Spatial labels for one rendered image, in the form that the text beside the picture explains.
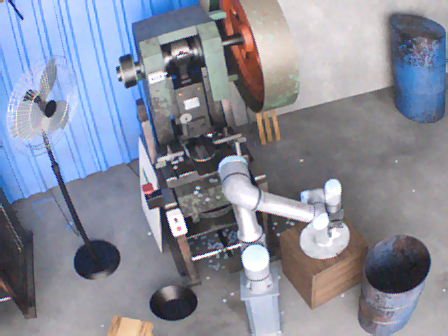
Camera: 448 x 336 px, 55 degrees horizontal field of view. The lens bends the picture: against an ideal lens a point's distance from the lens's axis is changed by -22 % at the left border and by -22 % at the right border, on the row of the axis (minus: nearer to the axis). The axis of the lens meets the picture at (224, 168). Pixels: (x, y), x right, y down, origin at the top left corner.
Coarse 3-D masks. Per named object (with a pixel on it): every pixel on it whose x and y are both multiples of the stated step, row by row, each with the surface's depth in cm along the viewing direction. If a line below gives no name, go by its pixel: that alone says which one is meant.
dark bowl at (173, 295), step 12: (168, 288) 305; (180, 288) 304; (156, 300) 299; (168, 300) 303; (180, 300) 303; (192, 300) 297; (156, 312) 291; (168, 312) 295; (180, 312) 294; (192, 312) 285
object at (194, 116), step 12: (180, 84) 264; (192, 84) 262; (180, 96) 263; (192, 96) 265; (204, 96) 267; (180, 108) 267; (192, 108) 269; (204, 108) 271; (192, 120) 272; (204, 120) 272; (192, 132) 273
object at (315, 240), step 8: (344, 224) 282; (304, 232) 284; (312, 232) 283; (320, 232) 280; (336, 232) 279; (344, 232) 277; (304, 240) 279; (312, 240) 278; (320, 240) 276; (328, 240) 274; (336, 240) 274; (344, 240) 272; (304, 248) 274; (312, 248) 273; (320, 248) 272; (328, 248) 270; (336, 248) 269
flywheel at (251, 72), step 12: (228, 0) 270; (228, 12) 280; (240, 12) 257; (228, 24) 286; (240, 24) 267; (252, 36) 253; (240, 48) 287; (252, 48) 260; (240, 60) 291; (252, 60) 271; (240, 72) 292; (252, 72) 280; (252, 84) 280; (264, 96) 259
